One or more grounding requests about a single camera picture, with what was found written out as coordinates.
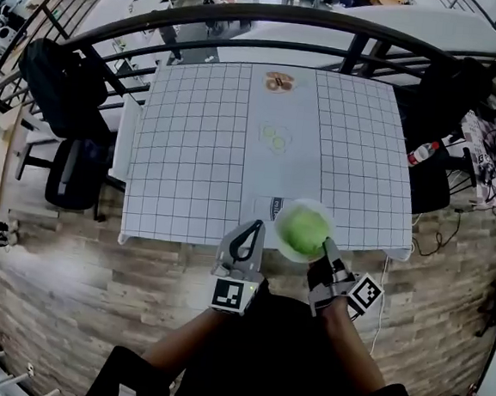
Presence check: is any clear bottle with red label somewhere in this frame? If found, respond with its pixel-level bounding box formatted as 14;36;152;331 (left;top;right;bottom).
406;139;442;171

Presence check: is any person's right forearm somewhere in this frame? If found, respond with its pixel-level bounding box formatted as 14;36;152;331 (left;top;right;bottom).
311;296;395;396

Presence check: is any black metal railing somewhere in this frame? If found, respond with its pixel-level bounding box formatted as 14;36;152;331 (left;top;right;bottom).
0;0;496;157

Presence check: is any black floor cable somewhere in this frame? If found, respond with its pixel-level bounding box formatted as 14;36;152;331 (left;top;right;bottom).
409;206;464;260

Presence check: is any checkered cloth with equipment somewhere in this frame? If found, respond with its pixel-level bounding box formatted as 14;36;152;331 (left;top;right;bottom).
452;109;496;212

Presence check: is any white robot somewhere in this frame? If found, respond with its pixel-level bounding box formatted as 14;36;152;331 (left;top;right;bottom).
0;0;21;58

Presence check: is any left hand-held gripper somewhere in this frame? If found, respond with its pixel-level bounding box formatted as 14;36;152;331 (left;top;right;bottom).
206;216;269;319

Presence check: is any white plastic bowl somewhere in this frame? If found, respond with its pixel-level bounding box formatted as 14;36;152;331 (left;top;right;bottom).
269;195;339;267

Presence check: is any green round vegetable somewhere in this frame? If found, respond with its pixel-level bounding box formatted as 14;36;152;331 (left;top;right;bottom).
278;204;333;259

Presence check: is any person's black clothing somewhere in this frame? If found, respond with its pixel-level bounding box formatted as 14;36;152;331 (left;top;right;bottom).
82;264;441;396

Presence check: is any white printed table mat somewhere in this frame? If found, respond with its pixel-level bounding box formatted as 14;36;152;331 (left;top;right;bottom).
235;63;334;255

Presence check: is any white side bench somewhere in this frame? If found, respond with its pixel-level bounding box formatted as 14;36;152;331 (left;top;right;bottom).
107;94;149;185

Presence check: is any white floor cable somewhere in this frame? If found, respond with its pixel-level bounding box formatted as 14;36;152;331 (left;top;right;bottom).
369;253;394;357

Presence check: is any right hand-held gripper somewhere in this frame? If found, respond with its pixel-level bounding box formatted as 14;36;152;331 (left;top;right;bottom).
303;235;390;325

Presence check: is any white grid table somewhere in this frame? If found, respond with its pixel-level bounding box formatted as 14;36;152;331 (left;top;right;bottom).
117;52;429;271

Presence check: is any person's left forearm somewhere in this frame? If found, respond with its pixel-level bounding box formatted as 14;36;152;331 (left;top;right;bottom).
140;301;242;385

